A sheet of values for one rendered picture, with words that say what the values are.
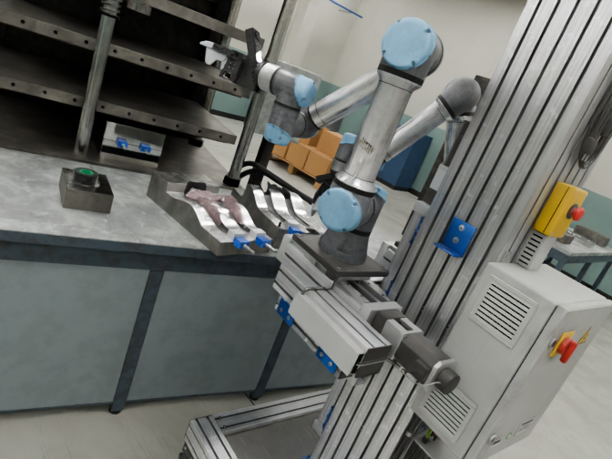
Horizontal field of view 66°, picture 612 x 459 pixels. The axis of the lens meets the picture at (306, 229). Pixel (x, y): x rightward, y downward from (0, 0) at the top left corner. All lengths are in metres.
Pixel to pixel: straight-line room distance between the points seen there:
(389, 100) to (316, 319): 0.57
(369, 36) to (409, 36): 9.57
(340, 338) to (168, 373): 1.05
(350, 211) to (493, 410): 0.59
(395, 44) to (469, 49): 8.12
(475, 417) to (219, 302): 1.06
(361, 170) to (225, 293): 0.92
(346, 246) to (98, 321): 0.94
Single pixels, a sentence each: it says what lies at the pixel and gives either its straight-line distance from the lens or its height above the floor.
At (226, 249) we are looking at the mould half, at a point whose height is 0.83.
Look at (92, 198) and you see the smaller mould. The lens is 1.76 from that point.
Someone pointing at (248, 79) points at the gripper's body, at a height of 1.41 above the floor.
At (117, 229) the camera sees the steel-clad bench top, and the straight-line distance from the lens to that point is 1.69.
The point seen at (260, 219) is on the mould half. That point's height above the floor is 0.85.
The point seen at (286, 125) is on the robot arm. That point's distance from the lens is 1.30.
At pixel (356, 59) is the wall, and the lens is 10.77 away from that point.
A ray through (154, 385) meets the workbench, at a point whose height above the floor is 0.14.
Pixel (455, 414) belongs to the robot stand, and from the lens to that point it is 1.33.
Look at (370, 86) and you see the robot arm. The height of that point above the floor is 1.51.
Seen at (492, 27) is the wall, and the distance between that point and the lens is 9.21.
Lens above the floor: 1.51
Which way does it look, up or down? 18 degrees down
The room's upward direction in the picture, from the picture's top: 21 degrees clockwise
